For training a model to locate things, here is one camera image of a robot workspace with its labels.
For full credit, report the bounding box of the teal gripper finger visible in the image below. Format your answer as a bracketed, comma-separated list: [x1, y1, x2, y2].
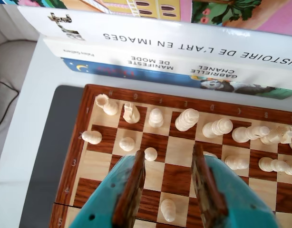
[76, 150, 146, 228]
[192, 143, 279, 228]

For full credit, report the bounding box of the white wooden bishop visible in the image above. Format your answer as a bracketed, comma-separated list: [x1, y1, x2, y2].
[232, 125, 270, 143]
[148, 108, 165, 129]

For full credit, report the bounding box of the dark grey mat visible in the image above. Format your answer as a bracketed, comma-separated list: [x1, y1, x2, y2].
[22, 85, 86, 228]

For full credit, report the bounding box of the blue illustrated picture book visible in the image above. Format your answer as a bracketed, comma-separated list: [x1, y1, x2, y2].
[61, 57, 292, 100]

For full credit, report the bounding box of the pink illustrated cover book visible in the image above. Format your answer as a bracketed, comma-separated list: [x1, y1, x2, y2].
[0, 0, 292, 38]

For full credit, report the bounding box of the stack of books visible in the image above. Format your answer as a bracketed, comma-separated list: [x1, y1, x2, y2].
[17, 6, 292, 88]

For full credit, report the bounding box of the wooden folding chessboard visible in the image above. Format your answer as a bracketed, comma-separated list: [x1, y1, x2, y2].
[49, 83, 292, 228]

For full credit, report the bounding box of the beige sofa cushion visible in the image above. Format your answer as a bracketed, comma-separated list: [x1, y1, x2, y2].
[0, 39, 39, 138]

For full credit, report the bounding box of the white wooden knight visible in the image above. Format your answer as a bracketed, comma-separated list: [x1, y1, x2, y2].
[123, 101, 141, 124]
[260, 125, 292, 145]

